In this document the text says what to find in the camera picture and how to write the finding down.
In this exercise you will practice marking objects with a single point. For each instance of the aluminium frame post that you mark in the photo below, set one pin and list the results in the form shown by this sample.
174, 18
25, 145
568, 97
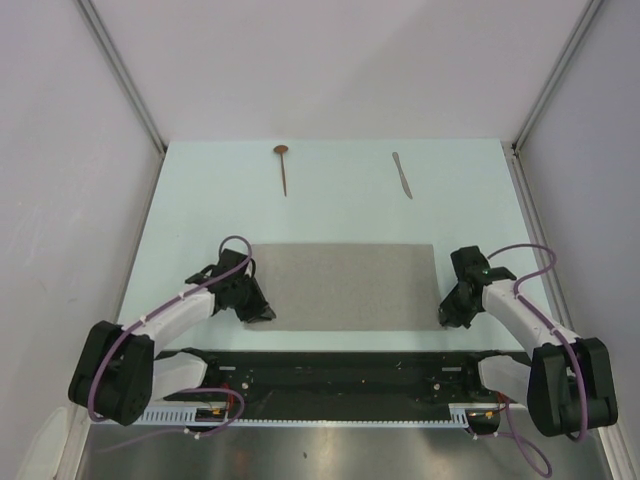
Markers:
121, 73
560, 68

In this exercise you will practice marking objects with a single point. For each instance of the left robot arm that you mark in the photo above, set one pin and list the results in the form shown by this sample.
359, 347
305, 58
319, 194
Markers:
120, 369

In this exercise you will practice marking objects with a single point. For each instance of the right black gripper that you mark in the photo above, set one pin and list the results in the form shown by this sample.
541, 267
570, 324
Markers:
451, 313

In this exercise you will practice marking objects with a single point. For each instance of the left aluminium frame post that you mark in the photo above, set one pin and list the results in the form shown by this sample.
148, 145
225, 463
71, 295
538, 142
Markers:
121, 73

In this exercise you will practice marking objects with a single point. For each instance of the brown wooden spoon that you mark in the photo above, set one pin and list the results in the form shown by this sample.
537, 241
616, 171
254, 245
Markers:
280, 151

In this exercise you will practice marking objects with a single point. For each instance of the right aluminium frame post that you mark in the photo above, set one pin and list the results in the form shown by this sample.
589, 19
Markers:
560, 68

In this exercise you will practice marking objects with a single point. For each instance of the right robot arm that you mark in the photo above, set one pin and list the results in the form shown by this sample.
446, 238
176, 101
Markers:
567, 385

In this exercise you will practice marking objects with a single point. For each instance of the silver knife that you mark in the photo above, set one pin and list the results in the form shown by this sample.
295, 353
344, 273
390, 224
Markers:
403, 180

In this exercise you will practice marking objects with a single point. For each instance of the grey cloth napkin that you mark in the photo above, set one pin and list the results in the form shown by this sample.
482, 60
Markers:
348, 287

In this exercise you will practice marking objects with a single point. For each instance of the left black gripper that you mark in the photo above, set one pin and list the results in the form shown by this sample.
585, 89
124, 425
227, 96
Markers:
258, 309

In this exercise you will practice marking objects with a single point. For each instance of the white slotted cable duct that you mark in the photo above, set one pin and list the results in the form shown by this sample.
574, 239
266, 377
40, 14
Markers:
414, 415

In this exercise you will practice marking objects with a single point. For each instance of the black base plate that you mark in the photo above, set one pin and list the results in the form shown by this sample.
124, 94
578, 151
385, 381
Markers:
358, 379

